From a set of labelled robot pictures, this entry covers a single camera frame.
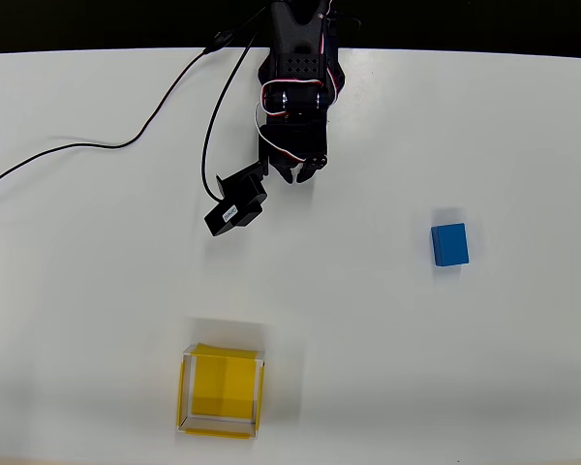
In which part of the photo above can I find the short black power cable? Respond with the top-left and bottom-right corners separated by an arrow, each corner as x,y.
329,11 -> 363,31

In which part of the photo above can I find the black camera with white label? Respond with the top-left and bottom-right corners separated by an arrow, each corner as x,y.
203,161 -> 271,238

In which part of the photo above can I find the yellow box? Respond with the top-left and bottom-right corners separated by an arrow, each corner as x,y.
175,342 -> 266,442

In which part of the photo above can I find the thin black cable with plug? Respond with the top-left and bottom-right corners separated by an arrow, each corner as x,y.
0,5 -> 268,201

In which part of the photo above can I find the black camera cable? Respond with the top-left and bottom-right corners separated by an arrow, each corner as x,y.
200,29 -> 259,202

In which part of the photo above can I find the blue cube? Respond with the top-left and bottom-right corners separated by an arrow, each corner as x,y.
430,222 -> 471,268

